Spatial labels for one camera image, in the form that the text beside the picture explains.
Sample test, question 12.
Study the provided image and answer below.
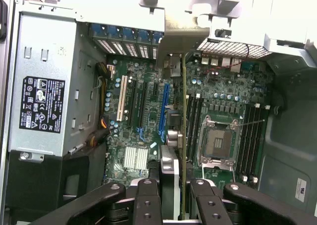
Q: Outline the metal socket cover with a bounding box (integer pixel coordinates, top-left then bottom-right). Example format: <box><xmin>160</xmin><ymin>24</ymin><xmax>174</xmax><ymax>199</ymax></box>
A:
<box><xmin>199</xmin><ymin>157</ymin><xmax>238</xmax><ymax>183</ymax></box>

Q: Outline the silver chipset heatsink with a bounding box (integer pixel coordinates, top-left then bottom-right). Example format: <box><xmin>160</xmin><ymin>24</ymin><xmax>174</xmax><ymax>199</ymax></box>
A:
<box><xmin>123</xmin><ymin>146</ymin><xmax>149</xmax><ymax>169</ymax></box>

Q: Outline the CPU socket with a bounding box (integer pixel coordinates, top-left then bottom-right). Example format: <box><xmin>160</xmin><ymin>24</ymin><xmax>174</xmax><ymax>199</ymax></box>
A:
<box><xmin>199</xmin><ymin>114</ymin><xmax>240</xmax><ymax>166</ymax></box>

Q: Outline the metal locking lever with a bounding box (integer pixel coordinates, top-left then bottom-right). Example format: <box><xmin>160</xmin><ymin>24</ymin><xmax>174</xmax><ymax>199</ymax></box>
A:
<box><xmin>237</xmin><ymin>119</ymin><xmax>265</xmax><ymax>127</ymax></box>

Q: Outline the blue expansion slot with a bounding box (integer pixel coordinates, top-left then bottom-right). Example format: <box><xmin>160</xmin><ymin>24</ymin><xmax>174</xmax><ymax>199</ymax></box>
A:
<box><xmin>158</xmin><ymin>83</ymin><xmax>170</xmax><ymax>143</ymax></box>

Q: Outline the long black expansion slot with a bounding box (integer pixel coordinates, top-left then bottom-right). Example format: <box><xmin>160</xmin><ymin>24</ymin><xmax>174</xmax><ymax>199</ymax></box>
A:
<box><xmin>137</xmin><ymin>81</ymin><xmax>148</xmax><ymax>127</ymax></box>
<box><xmin>127</xmin><ymin>77</ymin><xmax>138</xmax><ymax>127</ymax></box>

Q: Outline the open black PC case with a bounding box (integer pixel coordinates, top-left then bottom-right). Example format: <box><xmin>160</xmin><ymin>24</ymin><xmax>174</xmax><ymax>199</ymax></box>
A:
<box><xmin>0</xmin><ymin>0</ymin><xmax>317</xmax><ymax>225</ymax></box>

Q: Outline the white expansion slot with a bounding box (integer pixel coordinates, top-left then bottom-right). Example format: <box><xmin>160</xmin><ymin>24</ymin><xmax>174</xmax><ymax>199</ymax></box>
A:
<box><xmin>116</xmin><ymin>75</ymin><xmax>128</xmax><ymax>122</ymax></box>

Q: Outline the black fan shroud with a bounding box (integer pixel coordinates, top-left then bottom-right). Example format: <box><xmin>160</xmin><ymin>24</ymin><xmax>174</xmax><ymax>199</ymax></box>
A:
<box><xmin>6</xmin><ymin>145</ymin><xmax>107</xmax><ymax>211</ymax></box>

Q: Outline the green motherboard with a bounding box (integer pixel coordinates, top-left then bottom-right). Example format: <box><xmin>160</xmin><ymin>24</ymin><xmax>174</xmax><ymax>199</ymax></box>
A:
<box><xmin>105</xmin><ymin>53</ymin><xmax>273</xmax><ymax>187</ymax></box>

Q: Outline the silver power supply unit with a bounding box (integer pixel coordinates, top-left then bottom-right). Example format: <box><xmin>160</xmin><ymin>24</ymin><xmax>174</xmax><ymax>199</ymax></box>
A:
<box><xmin>8</xmin><ymin>0</ymin><xmax>109</xmax><ymax>161</ymax></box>

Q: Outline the red black twisted wire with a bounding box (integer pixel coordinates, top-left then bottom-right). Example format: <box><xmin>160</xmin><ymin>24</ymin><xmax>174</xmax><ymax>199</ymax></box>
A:
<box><xmin>203</xmin><ymin>44</ymin><xmax>250</xmax><ymax>74</ymax></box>

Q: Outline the braided power cable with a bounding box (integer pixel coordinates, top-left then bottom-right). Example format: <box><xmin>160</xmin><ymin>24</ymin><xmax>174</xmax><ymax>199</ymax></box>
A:
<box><xmin>85</xmin><ymin>61</ymin><xmax>111</xmax><ymax>149</ymax></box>

